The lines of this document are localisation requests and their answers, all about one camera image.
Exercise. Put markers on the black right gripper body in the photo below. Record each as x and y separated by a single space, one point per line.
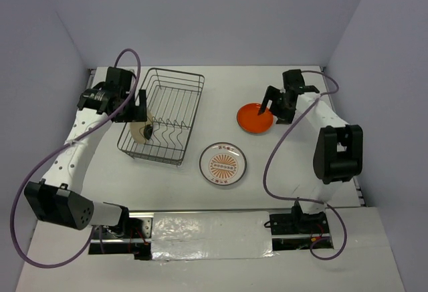
279 108

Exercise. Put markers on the cream beige plate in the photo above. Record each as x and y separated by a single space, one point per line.
136 129

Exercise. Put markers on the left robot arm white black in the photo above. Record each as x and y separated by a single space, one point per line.
57 198

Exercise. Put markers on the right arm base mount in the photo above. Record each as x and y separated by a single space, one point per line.
296 230

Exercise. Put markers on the orange translucent plate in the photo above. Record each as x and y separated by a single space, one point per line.
250 121

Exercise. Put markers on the white plate orange sunburst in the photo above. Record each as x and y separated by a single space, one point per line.
222 164

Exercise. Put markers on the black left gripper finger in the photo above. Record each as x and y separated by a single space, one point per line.
142 107
148 131

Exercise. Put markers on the metal wire dish rack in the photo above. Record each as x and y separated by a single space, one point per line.
172 97

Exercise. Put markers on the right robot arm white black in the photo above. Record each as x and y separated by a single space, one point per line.
338 153

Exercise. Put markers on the silver foil tape patch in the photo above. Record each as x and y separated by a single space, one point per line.
210 236

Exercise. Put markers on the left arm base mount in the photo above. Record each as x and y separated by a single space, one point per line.
133 240

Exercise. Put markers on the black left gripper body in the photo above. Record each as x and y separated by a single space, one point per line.
130 111

